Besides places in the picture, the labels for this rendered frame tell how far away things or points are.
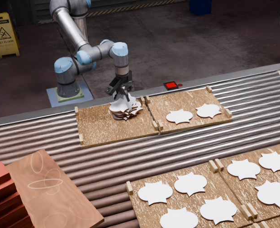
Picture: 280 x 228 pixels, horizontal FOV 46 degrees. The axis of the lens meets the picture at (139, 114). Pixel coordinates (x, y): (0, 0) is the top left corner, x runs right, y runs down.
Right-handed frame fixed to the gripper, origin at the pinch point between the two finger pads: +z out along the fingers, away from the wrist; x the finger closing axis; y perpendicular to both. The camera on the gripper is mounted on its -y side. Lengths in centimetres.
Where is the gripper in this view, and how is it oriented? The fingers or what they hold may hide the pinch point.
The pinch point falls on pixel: (121, 105)
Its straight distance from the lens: 182.1
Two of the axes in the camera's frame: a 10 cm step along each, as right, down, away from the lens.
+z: 0.4, 8.2, 5.7
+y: 7.6, -3.9, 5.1
